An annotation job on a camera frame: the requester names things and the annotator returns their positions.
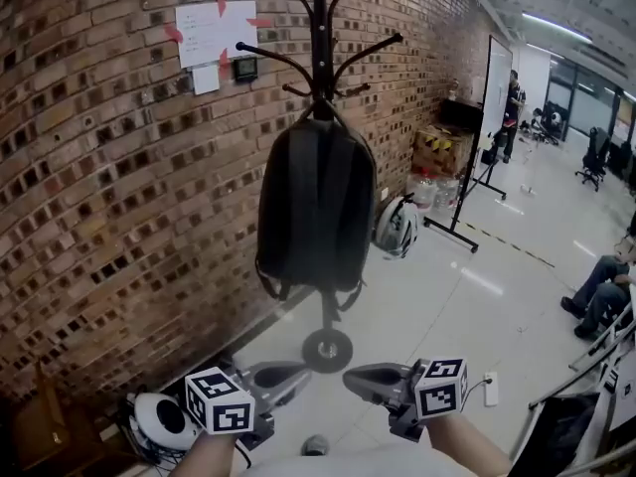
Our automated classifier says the black metal coat rack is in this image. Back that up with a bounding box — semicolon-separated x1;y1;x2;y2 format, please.
235;0;405;375

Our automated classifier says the large white paper sheet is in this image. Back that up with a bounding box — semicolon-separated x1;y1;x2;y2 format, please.
174;0;259;70

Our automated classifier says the white power strip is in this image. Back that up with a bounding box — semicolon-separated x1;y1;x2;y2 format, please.
483;371;500;408

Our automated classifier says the person's white shirt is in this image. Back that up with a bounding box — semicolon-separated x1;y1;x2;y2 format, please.
241;441;498;477

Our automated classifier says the person's grey shoe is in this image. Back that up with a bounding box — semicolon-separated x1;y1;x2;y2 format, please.
300;433;331;458

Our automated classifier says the white round device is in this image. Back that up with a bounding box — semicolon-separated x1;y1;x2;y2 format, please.
132;391;201;452

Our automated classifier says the small white card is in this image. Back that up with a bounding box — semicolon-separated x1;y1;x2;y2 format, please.
191;63;222;96

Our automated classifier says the cardboard box with striped labels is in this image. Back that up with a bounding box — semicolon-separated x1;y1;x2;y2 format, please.
412;123;474;177

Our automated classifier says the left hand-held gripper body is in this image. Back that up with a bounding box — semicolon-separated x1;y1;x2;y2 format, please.
184;359;276;452

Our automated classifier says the white metal frame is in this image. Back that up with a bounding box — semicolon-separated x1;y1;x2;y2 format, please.
528;303;636;477

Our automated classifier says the white bicycle helmet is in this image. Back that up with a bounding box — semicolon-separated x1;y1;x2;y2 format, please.
374;193;420;259

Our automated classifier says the black box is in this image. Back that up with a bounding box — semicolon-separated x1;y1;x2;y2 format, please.
438;97;485;131

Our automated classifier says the black backpack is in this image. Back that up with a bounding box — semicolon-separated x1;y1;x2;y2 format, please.
254;115;378;313

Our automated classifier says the long ceiling light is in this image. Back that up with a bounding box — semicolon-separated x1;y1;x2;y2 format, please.
521;11;594;45

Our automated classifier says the clear water bottle red cap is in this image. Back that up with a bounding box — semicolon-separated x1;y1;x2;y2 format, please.
408;166;439;214

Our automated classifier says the person's left forearm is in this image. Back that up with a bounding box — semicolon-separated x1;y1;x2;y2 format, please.
167;431;249;477

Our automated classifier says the brown wooden furniture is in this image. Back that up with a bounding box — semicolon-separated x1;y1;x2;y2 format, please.
8;363;148;477

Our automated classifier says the black bag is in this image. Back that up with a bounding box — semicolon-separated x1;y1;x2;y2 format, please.
510;392;603;477

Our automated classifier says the black wall display device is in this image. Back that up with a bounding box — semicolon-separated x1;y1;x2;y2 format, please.
232;56;259;83

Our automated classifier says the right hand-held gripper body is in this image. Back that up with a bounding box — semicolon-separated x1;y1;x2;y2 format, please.
388;357;470;442

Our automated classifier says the person's right forearm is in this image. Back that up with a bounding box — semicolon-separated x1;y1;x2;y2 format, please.
425;411;514;477

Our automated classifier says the whiteboard on black stand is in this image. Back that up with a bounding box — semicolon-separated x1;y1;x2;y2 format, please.
423;33;515;254

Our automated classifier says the black office chair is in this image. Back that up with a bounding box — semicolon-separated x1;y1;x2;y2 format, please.
574;126;612;193

